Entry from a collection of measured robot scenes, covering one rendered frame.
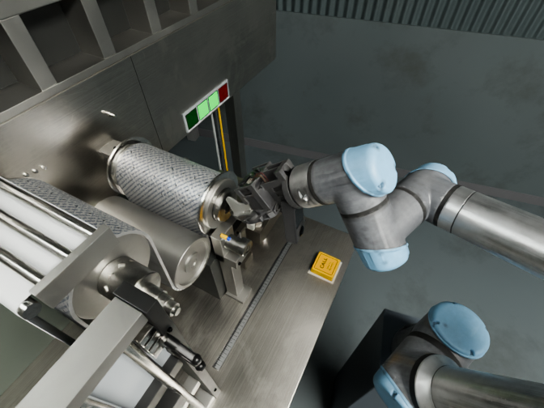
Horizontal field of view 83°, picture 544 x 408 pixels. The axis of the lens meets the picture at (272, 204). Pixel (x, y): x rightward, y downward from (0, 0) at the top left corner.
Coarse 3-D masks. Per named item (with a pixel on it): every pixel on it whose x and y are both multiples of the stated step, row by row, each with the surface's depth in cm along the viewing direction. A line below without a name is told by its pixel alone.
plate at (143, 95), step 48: (240, 0) 100; (144, 48) 74; (192, 48) 88; (240, 48) 110; (96, 96) 68; (144, 96) 79; (192, 96) 96; (0, 144) 55; (48, 144) 62; (96, 144) 72; (96, 192) 77
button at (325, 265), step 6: (318, 258) 95; (324, 258) 95; (330, 258) 95; (336, 258) 95; (318, 264) 94; (324, 264) 94; (330, 264) 94; (336, 264) 94; (312, 270) 94; (318, 270) 92; (324, 270) 92; (330, 270) 92; (336, 270) 95; (324, 276) 93; (330, 276) 91
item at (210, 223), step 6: (120, 156) 69; (114, 168) 69; (114, 174) 70; (228, 180) 65; (216, 186) 62; (222, 186) 64; (228, 186) 66; (234, 186) 69; (216, 192) 62; (210, 198) 61; (210, 204) 62; (210, 210) 63; (204, 216) 63; (210, 216) 64; (210, 222) 65; (216, 222) 67
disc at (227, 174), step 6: (222, 174) 63; (228, 174) 66; (234, 174) 68; (216, 180) 62; (222, 180) 64; (234, 180) 69; (210, 186) 61; (210, 192) 61; (204, 198) 60; (204, 204) 61; (198, 210) 60; (204, 210) 62; (198, 216) 61; (198, 222) 62; (204, 222) 64; (204, 228) 65; (210, 228) 67
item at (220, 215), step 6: (222, 192) 64; (228, 192) 64; (234, 192) 67; (216, 198) 63; (222, 198) 63; (234, 198) 68; (216, 204) 63; (222, 204) 63; (216, 210) 63; (222, 210) 64; (228, 210) 68; (216, 216) 64; (222, 216) 66; (228, 216) 68; (222, 222) 67
